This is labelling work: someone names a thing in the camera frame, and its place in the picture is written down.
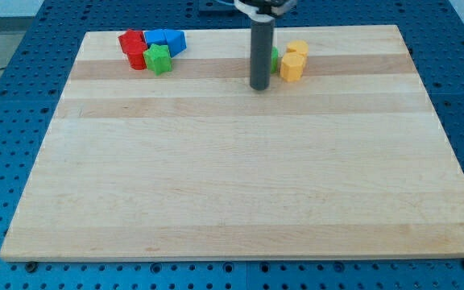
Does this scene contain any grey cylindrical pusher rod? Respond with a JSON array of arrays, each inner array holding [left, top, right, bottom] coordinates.
[[250, 19, 275, 90]]

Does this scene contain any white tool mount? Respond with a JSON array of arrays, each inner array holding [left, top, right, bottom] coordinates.
[[234, 0, 298, 21]]

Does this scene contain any green star block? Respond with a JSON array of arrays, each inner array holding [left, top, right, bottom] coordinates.
[[143, 44, 172, 76]]

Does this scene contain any green block behind rod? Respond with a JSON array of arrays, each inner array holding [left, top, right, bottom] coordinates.
[[270, 47, 279, 74]]

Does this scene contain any yellow cylinder block rear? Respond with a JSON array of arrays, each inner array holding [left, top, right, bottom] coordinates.
[[286, 39, 309, 65]]

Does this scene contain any yellow hexagon block front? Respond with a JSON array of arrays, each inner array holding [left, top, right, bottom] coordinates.
[[280, 52, 306, 82]]

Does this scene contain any blue triangle block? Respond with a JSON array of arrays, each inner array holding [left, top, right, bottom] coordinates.
[[164, 29, 187, 57]]

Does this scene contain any blue cube block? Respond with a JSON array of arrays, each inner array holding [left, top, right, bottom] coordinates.
[[143, 29, 167, 47]]

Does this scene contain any red cylinder block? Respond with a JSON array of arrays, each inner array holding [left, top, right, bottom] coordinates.
[[126, 41, 147, 70]]

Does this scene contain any red pentagon block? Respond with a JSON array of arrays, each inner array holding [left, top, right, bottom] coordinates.
[[118, 29, 145, 54]]

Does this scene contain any wooden board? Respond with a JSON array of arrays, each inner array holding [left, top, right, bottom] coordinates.
[[0, 25, 464, 262]]

